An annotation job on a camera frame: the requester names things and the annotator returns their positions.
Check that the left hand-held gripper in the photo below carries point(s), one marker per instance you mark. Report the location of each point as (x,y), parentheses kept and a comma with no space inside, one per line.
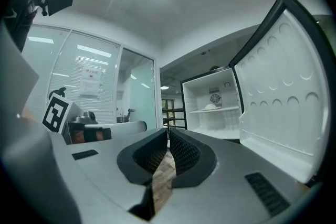
(56,114)

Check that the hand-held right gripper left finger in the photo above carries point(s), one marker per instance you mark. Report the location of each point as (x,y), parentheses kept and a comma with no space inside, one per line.
(105,165)

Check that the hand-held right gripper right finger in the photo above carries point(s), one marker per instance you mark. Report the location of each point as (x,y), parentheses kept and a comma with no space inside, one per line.
(231,165)

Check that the white round plate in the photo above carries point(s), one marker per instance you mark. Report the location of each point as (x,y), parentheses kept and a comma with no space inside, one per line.
(219,108)

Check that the white item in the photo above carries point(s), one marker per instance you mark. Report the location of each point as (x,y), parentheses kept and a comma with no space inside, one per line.
(210,106)

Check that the black mini fridge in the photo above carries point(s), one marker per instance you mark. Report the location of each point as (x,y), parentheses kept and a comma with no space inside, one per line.
(199,91)

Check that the white wire fridge shelf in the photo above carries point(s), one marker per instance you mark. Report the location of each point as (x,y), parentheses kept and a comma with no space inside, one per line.
(231,109)

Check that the white fridge door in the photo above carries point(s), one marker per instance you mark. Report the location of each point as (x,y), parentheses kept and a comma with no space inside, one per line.
(283,112)

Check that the black office chair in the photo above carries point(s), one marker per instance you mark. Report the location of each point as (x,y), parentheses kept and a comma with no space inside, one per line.
(129,115)

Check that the frosted glass door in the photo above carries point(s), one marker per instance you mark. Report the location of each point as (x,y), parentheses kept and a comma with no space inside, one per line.
(139,91)

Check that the white paper notice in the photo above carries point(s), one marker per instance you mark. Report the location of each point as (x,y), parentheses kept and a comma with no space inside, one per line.
(90,81)

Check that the railing with wooden handrail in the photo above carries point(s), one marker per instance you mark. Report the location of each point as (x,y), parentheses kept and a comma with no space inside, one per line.
(174,116)

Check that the round fan grille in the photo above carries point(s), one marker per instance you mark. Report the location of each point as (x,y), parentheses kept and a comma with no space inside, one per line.
(215,98)

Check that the glass partition with white blinds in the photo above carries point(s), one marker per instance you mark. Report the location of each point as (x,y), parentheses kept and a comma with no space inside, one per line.
(68,73)

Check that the round thermostat dial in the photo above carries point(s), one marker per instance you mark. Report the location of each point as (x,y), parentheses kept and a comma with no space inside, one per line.
(227,84)

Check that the person's dark clothing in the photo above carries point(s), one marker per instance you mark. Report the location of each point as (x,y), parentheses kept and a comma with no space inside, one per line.
(18,21)

